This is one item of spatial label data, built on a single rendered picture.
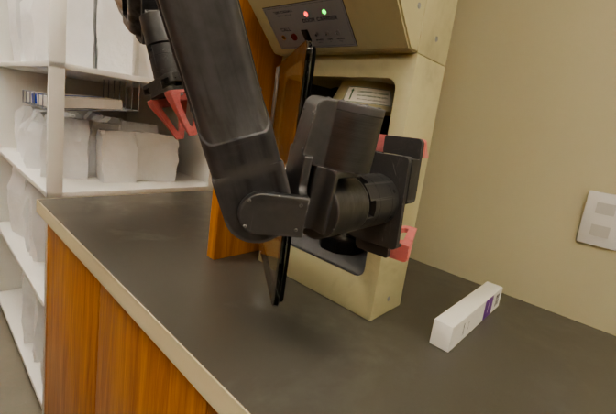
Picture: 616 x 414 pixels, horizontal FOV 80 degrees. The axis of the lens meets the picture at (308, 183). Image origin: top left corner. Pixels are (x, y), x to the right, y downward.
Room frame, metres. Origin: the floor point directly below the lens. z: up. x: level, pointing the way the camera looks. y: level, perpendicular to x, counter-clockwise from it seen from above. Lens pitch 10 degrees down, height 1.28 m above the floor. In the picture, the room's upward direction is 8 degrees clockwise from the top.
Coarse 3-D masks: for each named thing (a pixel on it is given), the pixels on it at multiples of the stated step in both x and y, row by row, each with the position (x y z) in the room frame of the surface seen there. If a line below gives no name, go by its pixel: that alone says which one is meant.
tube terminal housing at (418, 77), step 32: (448, 0) 0.67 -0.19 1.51; (448, 32) 0.69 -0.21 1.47; (320, 64) 0.75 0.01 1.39; (352, 64) 0.70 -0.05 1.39; (384, 64) 0.65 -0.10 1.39; (416, 64) 0.62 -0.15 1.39; (416, 96) 0.63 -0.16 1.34; (416, 128) 0.65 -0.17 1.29; (416, 192) 0.68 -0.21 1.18; (320, 288) 0.70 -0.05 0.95; (352, 288) 0.65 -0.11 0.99; (384, 288) 0.64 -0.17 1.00
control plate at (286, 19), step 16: (320, 0) 0.64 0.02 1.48; (336, 0) 0.62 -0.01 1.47; (272, 16) 0.74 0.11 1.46; (288, 16) 0.71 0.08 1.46; (304, 16) 0.69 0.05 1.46; (320, 16) 0.66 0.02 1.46; (336, 16) 0.64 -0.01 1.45; (288, 32) 0.74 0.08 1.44; (320, 32) 0.69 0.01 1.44; (352, 32) 0.64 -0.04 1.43; (288, 48) 0.77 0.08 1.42
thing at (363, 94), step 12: (348, 84) 0.74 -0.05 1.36; (360, 84) 0.72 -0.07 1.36; (372, 84) 0.72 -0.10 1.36; (384, 84) 0.72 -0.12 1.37; (336, 96) 0.75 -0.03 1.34; (348, 96) 0.72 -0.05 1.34; (360, 96) 0.71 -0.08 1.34; (372, 96) 0.71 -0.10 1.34; (384, 96) 0.71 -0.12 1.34; (384, 108) 0.70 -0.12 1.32
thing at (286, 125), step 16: (304, 48) 0.53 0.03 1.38; (288, 64) 0.67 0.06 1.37; (304, 64) 0.52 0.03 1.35; (288, 80) 0.65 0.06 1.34; (304, 80) 0.52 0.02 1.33; (288, 96) 0.63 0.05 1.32; (304, 96) 0.52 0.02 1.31; (288, 112) 0.61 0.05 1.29; (288, 128) 0.59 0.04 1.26; (288, 144) 0.57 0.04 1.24; (272, 240) 0.60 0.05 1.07; (272, 256) 0.58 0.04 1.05; (272, 272) 0.56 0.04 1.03; (272, 288) 0.54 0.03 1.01; (272, 304) 0.53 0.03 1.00
